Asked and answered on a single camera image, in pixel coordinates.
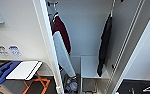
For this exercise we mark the maroon and white jacket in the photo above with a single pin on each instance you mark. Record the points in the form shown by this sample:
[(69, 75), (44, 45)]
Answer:
[(62, 50)]

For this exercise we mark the white wardrobe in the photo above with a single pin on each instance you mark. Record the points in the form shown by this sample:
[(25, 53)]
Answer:
[(84, 26)]

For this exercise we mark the white inner drawer unit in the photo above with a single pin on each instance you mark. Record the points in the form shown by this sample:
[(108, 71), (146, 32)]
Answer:
[(89, 66)]

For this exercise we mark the black garment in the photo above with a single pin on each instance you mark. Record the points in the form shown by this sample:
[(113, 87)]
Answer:
[(104, 43)]

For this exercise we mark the blue and white bag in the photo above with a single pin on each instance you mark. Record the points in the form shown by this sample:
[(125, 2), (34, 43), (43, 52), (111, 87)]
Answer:
[(72, 86)]

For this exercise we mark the orange folding stand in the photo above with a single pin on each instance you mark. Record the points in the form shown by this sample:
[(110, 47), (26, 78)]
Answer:
[(37, 81)]

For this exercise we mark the white tray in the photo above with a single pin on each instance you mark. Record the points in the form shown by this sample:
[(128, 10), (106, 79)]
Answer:
[(24, 69)]

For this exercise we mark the wall socket plate blue label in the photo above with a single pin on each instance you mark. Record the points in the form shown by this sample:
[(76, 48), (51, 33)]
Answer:
[(14, 50)]

